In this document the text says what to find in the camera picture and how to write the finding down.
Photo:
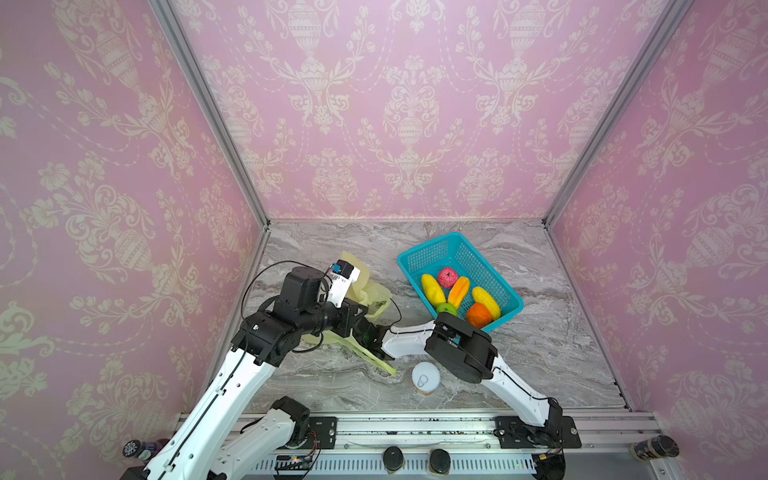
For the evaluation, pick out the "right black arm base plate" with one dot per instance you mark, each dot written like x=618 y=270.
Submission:
x=513 y=433

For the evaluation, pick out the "dark bottle right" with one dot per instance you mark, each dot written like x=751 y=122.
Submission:
x=658 y=447

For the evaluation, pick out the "purple bottle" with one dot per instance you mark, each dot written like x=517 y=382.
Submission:
x=143 y=450

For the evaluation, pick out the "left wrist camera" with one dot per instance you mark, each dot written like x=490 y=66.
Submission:
x=342 y=275

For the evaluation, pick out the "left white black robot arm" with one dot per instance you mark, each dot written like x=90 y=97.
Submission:
x=201 y=448

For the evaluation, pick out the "orange fruit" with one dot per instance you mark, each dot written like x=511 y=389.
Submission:
x=479 y=316

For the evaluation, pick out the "black round knob right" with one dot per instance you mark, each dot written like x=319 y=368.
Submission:
x=439 y=461

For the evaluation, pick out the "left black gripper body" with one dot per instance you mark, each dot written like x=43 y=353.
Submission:
x=324 y=317

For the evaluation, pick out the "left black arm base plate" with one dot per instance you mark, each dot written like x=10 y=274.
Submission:
x=316 y=432

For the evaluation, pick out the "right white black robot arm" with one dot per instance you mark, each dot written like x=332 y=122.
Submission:
x=469 y=354

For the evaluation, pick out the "black round knob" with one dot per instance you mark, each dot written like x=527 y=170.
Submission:
x=439 y=461
x=393 y=459

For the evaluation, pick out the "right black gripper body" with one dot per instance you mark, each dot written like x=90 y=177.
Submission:
x=369 y=334

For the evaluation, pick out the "yellow plastic bag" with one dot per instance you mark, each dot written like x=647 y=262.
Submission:
x=370 y=293

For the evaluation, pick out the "yellow mango fruit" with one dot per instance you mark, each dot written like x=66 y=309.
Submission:
x=432 y=290

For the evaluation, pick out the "teal plastic basket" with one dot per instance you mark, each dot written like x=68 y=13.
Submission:
x=454 y=250

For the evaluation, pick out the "orange yellow mango slice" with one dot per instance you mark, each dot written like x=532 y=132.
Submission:
x=458 y=292

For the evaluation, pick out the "black round knob left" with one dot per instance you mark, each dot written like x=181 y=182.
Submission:
x=393 y=459

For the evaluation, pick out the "pink red fruit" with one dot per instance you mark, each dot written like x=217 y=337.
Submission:
x=447 y=278

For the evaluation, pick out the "aluminium front rail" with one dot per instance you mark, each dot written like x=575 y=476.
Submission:
x=473 y=430

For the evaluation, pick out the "green apple fruit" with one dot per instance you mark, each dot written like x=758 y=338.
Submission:
x=447 y=308

